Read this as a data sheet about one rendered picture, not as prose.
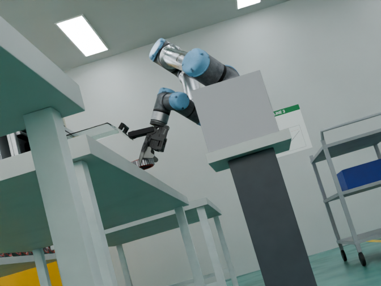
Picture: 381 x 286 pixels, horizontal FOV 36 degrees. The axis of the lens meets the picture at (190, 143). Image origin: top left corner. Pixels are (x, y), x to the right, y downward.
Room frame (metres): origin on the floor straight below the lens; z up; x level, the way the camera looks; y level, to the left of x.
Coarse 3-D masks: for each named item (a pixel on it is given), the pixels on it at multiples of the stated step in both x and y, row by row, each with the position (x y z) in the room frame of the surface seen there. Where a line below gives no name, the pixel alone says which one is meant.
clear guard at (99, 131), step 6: (96, 126) 2.53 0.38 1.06; (102, 126) 2.55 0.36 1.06; (108, 126) 2.58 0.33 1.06; (114, 126) 2.52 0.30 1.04; (78, 132) 2.53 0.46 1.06; (84, 132) 2.57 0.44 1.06; (90, 132) 2.59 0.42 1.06; (96, 132) 2.63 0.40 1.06; (102, 132) 2.66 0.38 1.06; (108, 132) 2.69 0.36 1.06; (114, 132) 2.72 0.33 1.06; (120, 132) 2.66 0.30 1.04; (96, 138) 2.75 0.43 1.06
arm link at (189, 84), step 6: (180, 72) 2.66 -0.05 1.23; (180, 78) 2.67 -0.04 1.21; (186, 78) 2.62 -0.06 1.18; (186, 84) 2.59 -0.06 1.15; (192, 84) 2.57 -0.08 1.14; (198, 84) 2.61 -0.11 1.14; (186, 90) 2.57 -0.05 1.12; (192, 114) 2.42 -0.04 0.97; (192, 120) 2.46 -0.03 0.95; (198, 120) 2.45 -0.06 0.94
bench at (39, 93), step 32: (0, 32) 0.65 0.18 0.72; (0, 64) 0.70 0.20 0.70; (32, 64) 0.75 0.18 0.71; (0, 96) 0.81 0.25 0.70; (32, 96) 0.85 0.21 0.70; (64, 96) 0.89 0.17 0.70; (0, 128) 0.96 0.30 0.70; (32, 128) 0.92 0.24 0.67; (64, 128) 0.96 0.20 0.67; (64, 160) 0.92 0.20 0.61; (64, 192) 0.92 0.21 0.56; (64, 224) 0.92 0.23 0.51; (64, 256) 0.92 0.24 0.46
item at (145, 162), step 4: (136, 160) 2.44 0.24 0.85; (144, 160) 2.44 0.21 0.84; (148, 160) 2.45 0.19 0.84; (152, 160) 2.47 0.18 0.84; (136, 164) 2.44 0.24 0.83; (144, 164) 2.44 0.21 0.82; (148, 164) 2.45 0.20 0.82; (152, 164) 2.47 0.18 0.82; (144, 168) 2.52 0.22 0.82; (148, 168) 2.52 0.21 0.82
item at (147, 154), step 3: (147, 147) 2.45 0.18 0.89; (150, 147) 2.45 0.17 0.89; (147, 150) 2.44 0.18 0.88; (150, 150) 2.44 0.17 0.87; (141, 153) 2.42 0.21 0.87; (144, 153) 2.43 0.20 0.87; (147, 153) 2.43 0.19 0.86; (150, 153) 2.44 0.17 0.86; (141, 156) 2.42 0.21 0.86; (144, 156) 2.43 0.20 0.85; (147, 156) 2.43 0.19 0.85; (150, 156) 2.43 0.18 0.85; (153, 156) 2.43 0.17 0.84; (138, 159) 2.43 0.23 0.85; (141, 159) 2.42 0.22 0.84; (141, 162) 2.43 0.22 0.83
